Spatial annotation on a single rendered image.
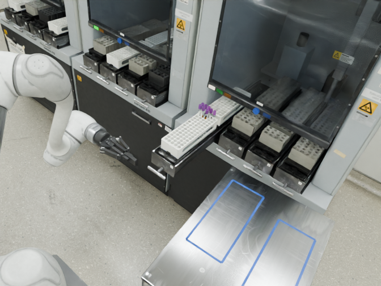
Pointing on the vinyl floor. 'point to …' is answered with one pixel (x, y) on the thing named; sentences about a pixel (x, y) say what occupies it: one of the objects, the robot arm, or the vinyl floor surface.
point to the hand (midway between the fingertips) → (130, 158)
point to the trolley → (244, 240)
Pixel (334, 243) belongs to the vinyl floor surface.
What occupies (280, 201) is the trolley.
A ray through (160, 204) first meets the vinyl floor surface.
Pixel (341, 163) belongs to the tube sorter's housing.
